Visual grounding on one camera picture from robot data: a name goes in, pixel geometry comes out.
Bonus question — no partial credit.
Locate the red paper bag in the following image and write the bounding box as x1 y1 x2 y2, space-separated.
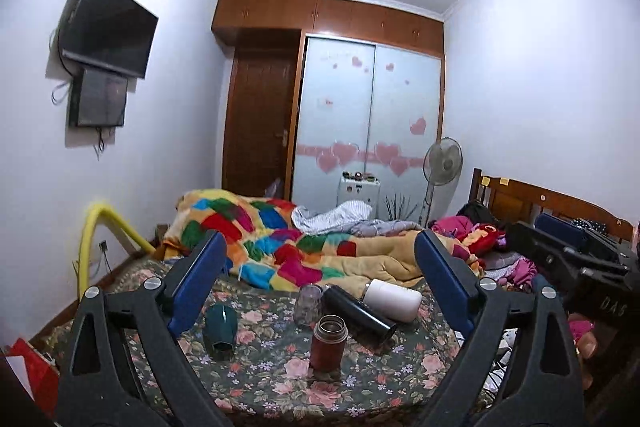
2 338 60 419

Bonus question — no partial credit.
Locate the white small cabinet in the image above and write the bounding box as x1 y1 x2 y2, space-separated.
336 171 381 219

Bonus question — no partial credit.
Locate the red plush pillow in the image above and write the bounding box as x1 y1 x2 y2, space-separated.
461 223 504 258

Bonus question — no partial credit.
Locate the brown wooden door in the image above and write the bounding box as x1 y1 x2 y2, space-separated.
221 29 302 196

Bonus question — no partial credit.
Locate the floral green quilt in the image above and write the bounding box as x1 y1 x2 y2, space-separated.
41 256 501 421

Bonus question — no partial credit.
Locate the colourful patchwork blanket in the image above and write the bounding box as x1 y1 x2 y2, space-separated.
162 188 482 293

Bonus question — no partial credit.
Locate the white wardrobe with hearts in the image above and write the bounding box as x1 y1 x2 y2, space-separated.
291 37 442 221

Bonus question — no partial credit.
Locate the wall mounted black television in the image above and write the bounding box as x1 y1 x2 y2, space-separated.
58 0 158 79

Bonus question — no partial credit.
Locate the wooden overhead cabinet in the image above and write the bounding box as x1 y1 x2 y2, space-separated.
212 0 445 56

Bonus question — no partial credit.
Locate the white thermos bottle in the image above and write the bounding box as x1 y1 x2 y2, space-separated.
362 280 422 323

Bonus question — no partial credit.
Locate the dark teal faceted cup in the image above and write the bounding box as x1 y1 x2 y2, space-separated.
203 303 238 361

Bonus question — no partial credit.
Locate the red steel thermos cup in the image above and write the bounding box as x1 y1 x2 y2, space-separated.
308 314 349 381

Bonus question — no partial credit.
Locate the wooden headboard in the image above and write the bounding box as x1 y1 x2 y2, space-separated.
469 168 634 242

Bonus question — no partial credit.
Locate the yellow foam tube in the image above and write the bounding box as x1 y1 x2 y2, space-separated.
75 201 156 301

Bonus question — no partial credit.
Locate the clear plastic cup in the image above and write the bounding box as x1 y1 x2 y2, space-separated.
293 284 323 326

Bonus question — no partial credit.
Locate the black thermos bottle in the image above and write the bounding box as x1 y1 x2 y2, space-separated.
322 285 397 348

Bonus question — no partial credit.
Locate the white striped cloth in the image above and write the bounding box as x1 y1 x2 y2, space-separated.
291 199 373 235

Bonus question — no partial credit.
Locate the standing electric fan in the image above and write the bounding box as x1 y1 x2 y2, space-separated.
419 136 463 225

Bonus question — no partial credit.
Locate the small dark wall monitor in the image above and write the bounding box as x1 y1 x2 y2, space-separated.
68 68 128 129

